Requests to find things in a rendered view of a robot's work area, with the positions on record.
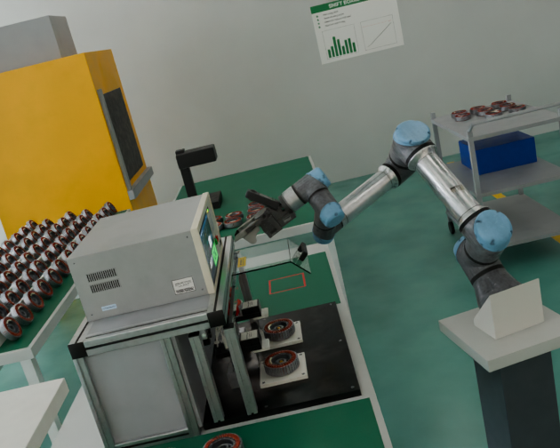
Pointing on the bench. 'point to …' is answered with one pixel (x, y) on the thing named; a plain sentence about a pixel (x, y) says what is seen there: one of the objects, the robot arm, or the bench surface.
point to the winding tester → (145, 258)
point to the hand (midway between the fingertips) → (236, 235)
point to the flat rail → (234, 300)
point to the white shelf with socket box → (21, 414)
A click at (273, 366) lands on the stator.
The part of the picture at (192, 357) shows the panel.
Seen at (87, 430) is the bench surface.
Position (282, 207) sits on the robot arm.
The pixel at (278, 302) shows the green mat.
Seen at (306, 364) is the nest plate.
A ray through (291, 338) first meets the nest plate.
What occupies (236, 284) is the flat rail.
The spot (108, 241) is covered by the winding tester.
